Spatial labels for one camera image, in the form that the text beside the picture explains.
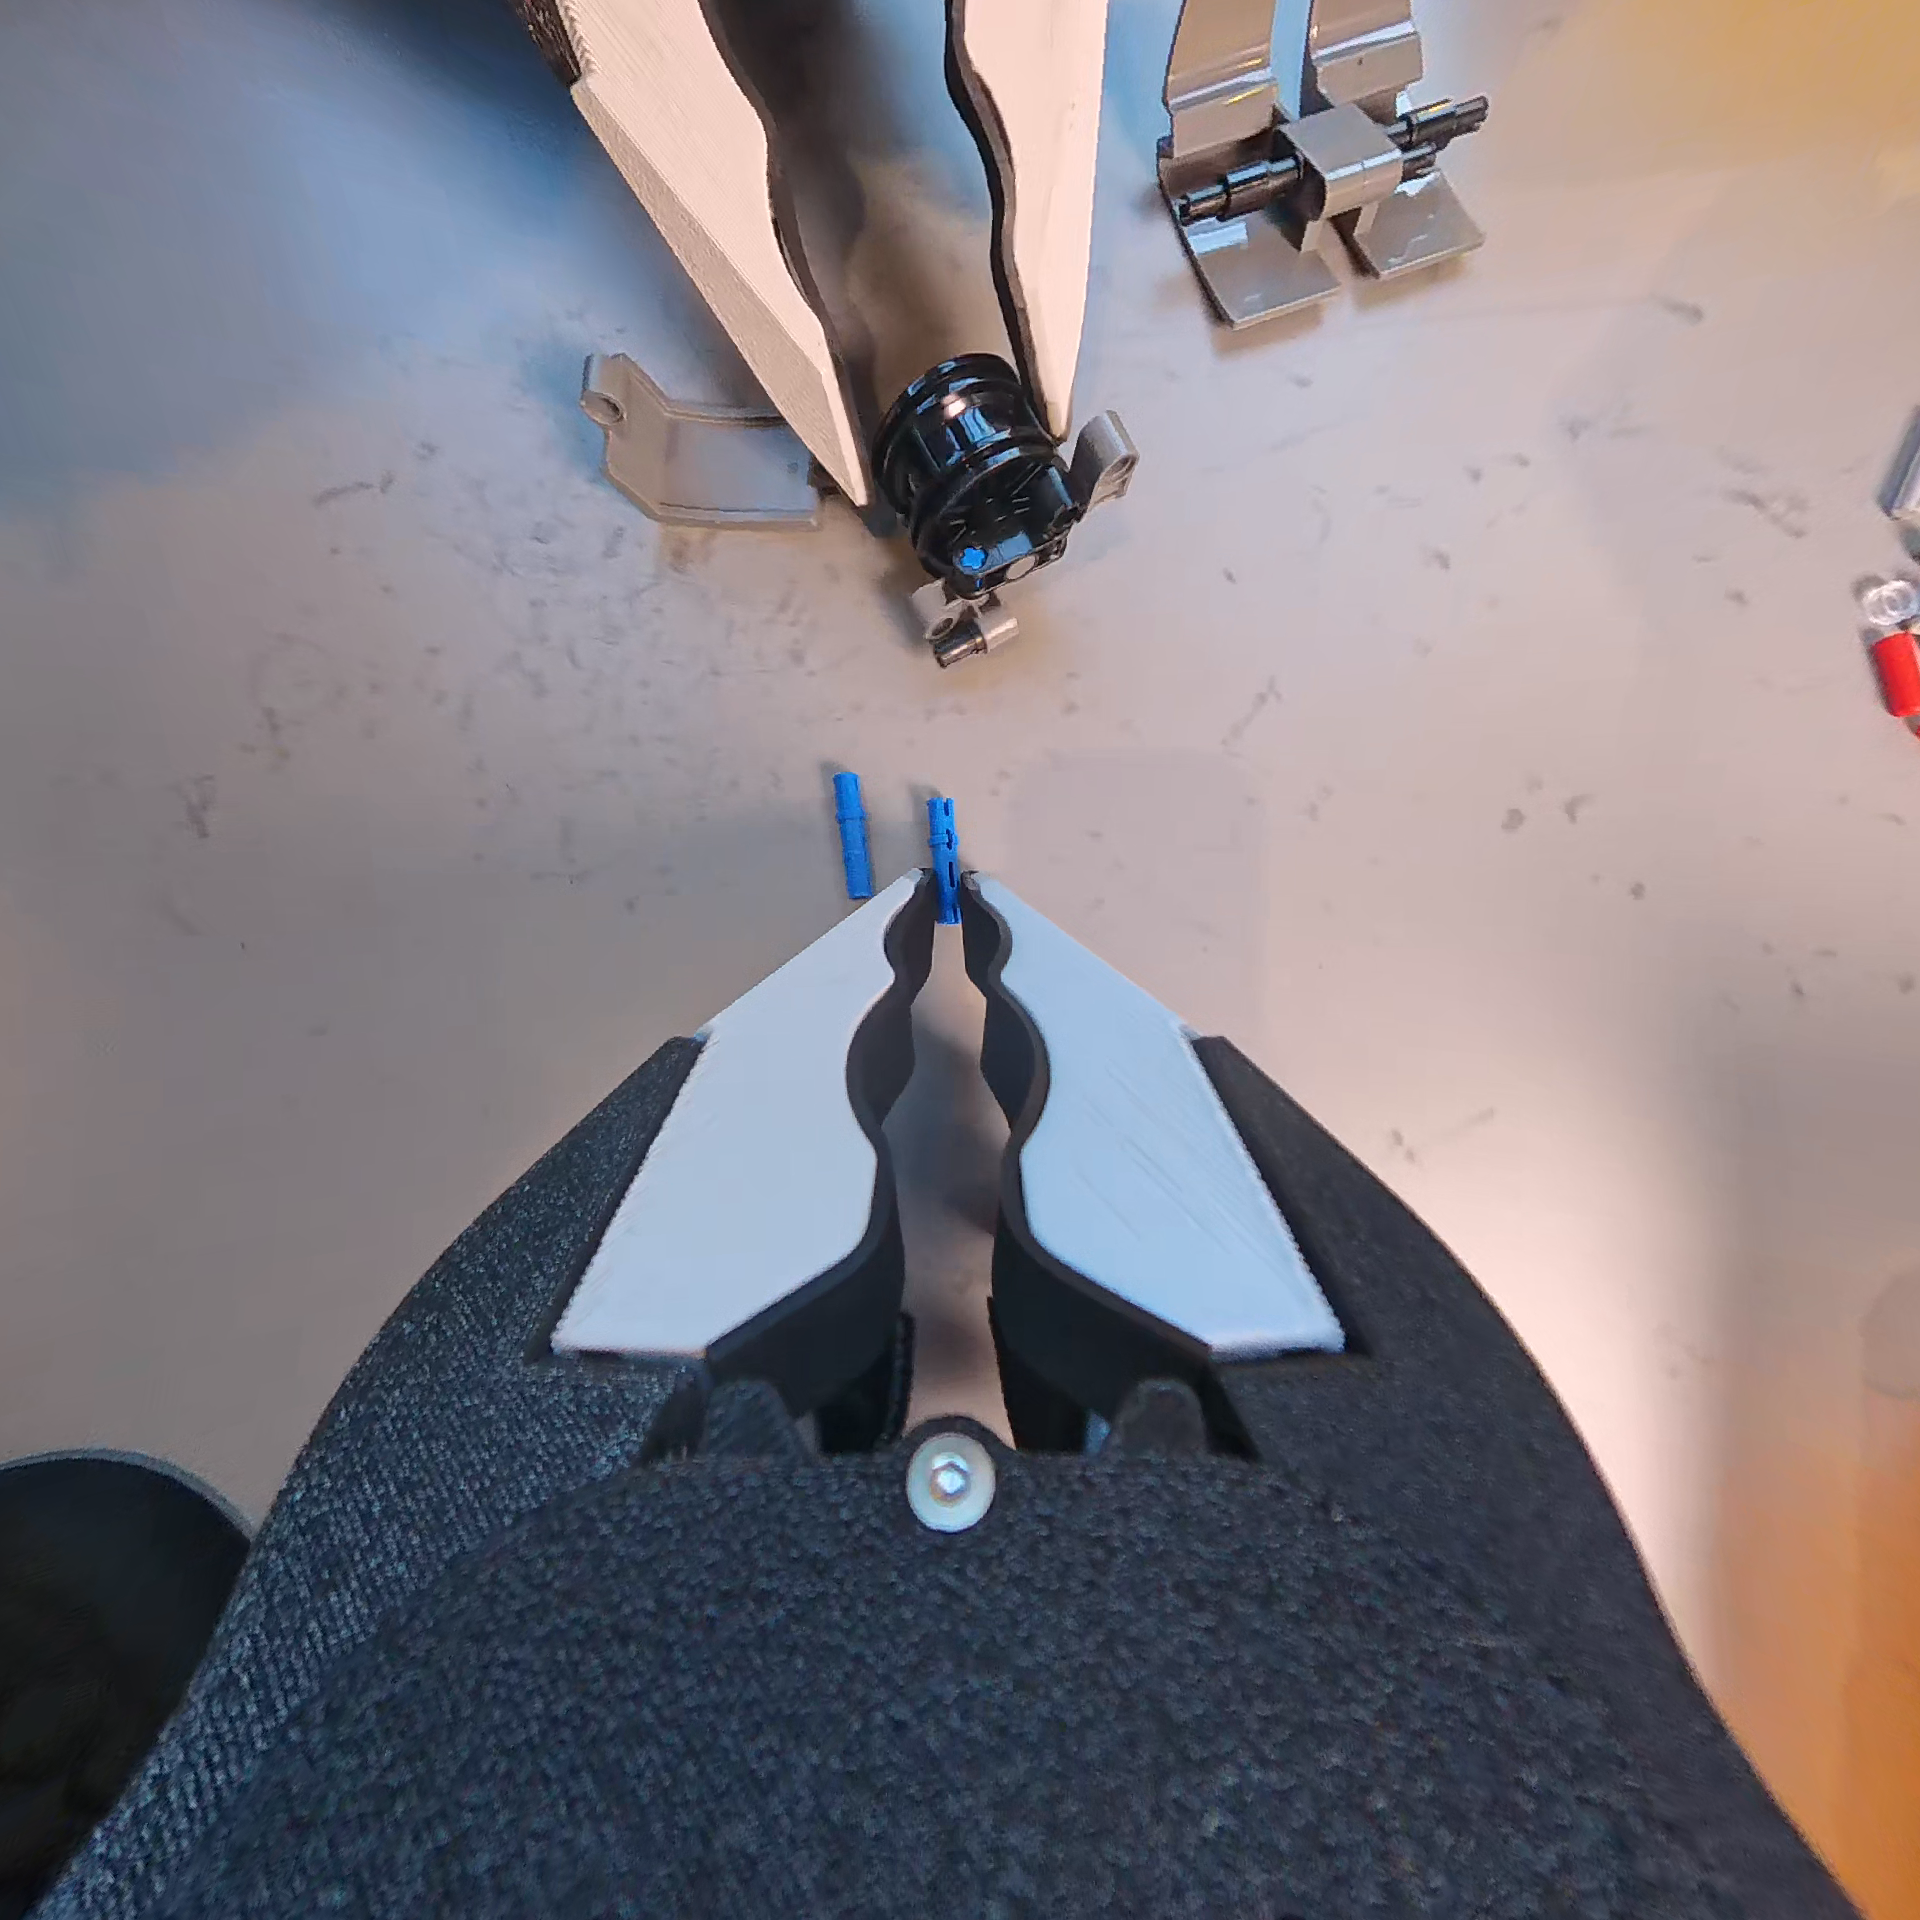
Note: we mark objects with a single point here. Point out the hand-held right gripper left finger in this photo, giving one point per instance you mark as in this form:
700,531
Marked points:
735,1185

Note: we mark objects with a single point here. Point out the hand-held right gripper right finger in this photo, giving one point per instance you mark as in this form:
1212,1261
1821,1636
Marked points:
1155,1185

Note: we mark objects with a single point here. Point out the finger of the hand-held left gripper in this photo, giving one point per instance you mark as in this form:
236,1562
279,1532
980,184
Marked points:
1055,181
705,166

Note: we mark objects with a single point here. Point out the black wheel brick assembly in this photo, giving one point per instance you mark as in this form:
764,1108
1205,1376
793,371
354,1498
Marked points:
974,467

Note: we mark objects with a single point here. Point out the grey hinged panel piece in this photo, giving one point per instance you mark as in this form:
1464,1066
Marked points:
705,480

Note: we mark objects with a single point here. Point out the blue connector pin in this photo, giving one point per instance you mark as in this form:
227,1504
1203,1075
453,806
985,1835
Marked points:
854,833
945,855

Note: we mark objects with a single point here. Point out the grey desk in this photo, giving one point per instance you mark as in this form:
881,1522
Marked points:
453,749

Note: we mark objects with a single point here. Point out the grey brick panel assembly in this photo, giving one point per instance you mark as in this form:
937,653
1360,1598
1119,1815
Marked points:
1342,166

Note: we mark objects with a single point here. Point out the person's black hoodie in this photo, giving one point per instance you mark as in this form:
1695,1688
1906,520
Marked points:
91,1649

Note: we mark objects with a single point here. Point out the pile of small brick pieces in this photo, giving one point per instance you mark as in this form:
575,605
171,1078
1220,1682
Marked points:
1897,666

